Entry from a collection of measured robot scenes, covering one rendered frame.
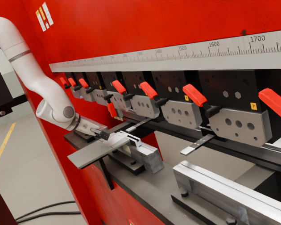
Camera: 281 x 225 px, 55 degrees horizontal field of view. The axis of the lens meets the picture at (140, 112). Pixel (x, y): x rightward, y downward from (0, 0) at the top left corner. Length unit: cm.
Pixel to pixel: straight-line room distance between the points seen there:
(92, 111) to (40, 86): 113
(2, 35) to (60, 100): 30
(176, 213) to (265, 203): 30
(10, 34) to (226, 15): 80
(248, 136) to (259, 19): 24
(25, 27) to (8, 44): 96
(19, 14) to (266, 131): 179
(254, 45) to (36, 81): 81
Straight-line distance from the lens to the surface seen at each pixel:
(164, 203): 100
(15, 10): 207
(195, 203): 92
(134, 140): 122
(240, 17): 52
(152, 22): 71
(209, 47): 58
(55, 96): 105
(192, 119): 71
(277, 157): 99
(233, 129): 62
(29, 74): 111
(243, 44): 53
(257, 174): 104
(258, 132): 58
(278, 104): 48
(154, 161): 116
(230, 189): 84
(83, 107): 214
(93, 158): 121
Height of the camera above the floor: 148
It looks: 18 degrees down
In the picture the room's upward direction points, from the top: 18 degrees counter-clockwise
